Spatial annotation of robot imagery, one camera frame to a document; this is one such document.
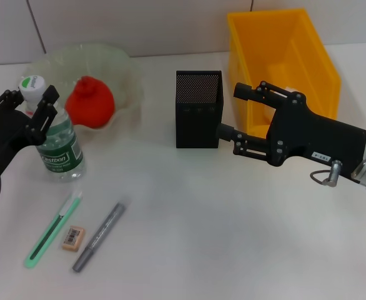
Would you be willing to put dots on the pale green glass fruit plate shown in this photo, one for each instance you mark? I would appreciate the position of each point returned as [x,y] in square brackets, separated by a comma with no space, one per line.
[108,68]

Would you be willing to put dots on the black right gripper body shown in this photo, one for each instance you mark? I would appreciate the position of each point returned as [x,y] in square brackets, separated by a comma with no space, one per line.
[314,137]

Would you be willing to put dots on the yellow plastic bin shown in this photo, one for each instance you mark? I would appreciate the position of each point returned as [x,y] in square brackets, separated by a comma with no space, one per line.
[264,47]

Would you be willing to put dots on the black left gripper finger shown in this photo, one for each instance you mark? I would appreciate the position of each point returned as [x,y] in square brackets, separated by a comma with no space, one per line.
[6,98]
[44,115]

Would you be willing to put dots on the beige eraser with barcode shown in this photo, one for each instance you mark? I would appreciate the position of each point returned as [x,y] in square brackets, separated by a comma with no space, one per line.
[73,239]

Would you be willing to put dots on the black mesh pen holder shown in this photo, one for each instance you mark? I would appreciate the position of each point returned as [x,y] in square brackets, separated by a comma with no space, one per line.
[198,131]

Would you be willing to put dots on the clear bottle with green label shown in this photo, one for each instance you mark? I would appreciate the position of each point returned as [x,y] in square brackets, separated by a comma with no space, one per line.
[61,150]

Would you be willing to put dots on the green utility knife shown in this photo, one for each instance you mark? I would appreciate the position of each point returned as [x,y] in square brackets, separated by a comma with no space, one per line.
[29,265]

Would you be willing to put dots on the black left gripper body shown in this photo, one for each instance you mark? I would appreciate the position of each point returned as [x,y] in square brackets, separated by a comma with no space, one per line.
[2,134]

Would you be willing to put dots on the grey marker pen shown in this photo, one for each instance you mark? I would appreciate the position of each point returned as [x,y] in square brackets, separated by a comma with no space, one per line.
[83,261]

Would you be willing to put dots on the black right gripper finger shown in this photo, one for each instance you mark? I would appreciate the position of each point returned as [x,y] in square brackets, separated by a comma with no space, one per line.
[248,147]
[258,93]

